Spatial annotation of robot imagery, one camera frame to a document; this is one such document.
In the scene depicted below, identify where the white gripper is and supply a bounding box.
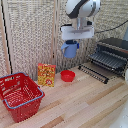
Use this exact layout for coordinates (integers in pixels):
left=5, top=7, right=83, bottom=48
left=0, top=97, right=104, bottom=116
left=60, top=24, right=96, bottom=50

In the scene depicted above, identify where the blue mug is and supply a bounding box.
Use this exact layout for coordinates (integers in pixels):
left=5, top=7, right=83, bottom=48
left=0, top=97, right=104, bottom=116
left=60, top=40, right=80, bottom=60

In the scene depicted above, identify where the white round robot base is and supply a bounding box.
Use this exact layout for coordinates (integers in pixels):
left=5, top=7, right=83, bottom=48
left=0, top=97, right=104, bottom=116
left=124, top=68, right=128, bottom=83

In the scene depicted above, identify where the black oven rack tray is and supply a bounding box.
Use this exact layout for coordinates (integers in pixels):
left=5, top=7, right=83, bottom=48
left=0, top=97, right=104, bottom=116
left=88, top=50, right=128, bottom=73

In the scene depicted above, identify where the beige woven screen panel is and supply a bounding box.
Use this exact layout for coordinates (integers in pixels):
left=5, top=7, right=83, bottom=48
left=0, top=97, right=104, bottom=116
left=94, top=0, right=128, bottom=43
left=1, top=0, right=57, bottom=80
left=55, top=0, right=98, bottom=73

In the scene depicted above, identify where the red bowl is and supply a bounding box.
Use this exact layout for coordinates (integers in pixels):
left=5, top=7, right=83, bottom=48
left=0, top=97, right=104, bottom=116
left=60, top=69, right=77, bottom=83

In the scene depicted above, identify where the black dish rack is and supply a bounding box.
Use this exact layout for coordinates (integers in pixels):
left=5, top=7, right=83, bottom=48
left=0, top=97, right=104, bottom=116
left=87, top=37, right=128, bottom=76

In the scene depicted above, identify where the yellow red cereal box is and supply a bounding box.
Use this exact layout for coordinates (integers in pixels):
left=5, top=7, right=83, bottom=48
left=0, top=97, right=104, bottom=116
left=37, top=62, right=57, bottom=88

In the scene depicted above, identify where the red shopping basket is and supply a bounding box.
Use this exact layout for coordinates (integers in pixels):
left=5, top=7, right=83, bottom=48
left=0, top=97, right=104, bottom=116
left=0, top=71, right=46, bottom=124

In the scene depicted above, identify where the black cable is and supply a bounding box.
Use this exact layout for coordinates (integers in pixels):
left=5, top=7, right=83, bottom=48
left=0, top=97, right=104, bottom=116
left=94, top=19, right=128, bottom=35

